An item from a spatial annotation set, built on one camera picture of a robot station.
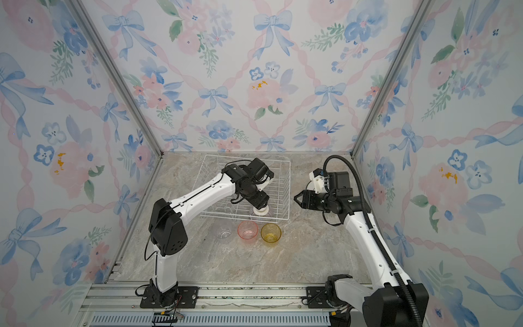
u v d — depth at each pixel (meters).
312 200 0.68
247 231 0.89
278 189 1.03
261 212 0.88
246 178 0.61
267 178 0.72
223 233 0.90
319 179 0.70
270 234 0.88
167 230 0.49
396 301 0.39
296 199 0.75
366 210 0.52
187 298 0.75
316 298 0.72
